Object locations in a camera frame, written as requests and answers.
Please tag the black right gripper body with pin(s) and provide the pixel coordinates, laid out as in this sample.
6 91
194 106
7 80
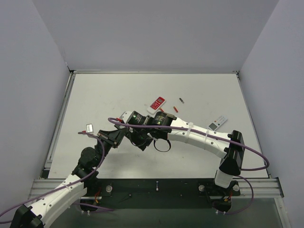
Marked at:
137 137

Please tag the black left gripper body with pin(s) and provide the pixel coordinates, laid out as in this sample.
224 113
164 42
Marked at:
107 138

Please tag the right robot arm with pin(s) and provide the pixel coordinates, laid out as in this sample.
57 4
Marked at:
168 127

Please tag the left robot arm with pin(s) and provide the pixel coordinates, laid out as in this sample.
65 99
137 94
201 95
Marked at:
48 207

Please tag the red and white remote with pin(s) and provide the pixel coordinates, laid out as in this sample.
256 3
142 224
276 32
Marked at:
156 105

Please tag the white remote control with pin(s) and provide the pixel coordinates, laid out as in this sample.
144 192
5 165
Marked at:
217 123

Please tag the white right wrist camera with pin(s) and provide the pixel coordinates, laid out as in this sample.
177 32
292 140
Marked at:
125 116

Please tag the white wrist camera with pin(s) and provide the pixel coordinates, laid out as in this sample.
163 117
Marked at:
125 116
89 128

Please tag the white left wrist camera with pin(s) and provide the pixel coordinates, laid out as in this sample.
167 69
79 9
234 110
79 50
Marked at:
89 128

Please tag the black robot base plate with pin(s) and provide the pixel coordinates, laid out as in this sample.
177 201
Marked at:
157 194

